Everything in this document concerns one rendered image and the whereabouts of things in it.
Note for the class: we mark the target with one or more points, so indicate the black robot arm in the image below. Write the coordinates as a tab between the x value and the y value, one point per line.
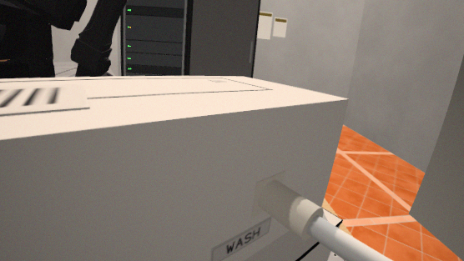
91	50

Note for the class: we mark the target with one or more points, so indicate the white cylinder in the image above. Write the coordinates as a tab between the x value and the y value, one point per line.
341	243

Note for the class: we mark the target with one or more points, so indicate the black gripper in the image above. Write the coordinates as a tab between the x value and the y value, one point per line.
46	69

